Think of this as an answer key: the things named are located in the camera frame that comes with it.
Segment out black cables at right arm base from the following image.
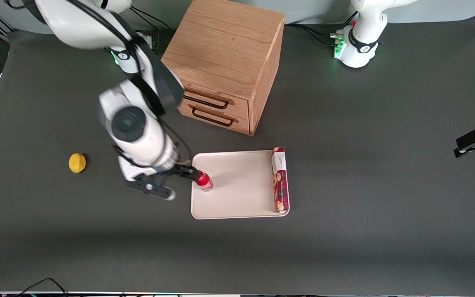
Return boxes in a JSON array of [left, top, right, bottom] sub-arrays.
[[130, 6, 173, 32]]

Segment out red coke bottle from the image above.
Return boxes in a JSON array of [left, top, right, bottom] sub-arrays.
[[195, 170, 214, 193]]

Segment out beige plastic tray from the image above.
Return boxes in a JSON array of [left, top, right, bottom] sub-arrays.
[[190, 149, 291, 220]]

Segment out grey table mat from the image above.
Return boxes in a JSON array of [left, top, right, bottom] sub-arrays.
[[0, 14, 475, 296]]

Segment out black cables at left arm base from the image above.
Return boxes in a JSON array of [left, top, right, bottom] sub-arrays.
[[286, 22, 348, 47]]

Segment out long black drawer handle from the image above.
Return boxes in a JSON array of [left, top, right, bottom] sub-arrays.
[[183, 93, 230, 110]]

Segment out short black drawer handle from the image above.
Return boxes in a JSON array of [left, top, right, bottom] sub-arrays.
[[191, 107, 235, 127]]

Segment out thin black cable at table edge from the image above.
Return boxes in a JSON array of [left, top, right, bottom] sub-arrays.
[[16, 278, 70, 297]]

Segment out black cable along right arm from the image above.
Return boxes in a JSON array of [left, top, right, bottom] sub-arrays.
[[68, 0, 193, 162]]

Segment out yellow lemon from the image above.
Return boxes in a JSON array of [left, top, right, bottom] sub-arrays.
[[68, 153, 87, 174]]

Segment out wooden two-drawer cabinet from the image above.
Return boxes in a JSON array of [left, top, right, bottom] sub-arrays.
[[160, 0, 286, 137]]

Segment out black cables at arm base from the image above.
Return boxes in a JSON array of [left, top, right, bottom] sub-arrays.
[[286, 22, 348, 47], [130, 6, 173, 32]]

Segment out red tartan cookie box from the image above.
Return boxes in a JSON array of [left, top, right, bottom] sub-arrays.
[[271, 147, 291, 214]]

